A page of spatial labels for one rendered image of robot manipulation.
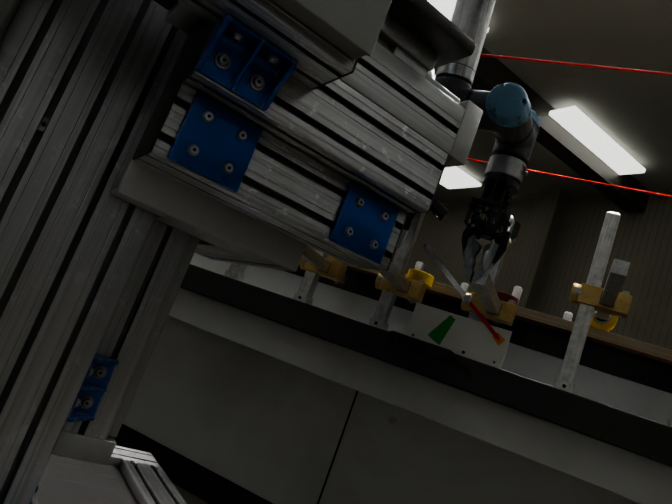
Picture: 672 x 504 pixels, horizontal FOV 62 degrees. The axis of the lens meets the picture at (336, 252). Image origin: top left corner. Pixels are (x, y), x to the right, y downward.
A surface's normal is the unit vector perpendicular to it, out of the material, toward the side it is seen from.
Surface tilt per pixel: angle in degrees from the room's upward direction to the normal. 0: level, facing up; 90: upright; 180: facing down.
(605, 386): 90
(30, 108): 90
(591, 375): 90
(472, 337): 90
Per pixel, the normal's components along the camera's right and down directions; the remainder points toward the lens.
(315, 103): 0.52, 0.04
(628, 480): -0.35, -0.29
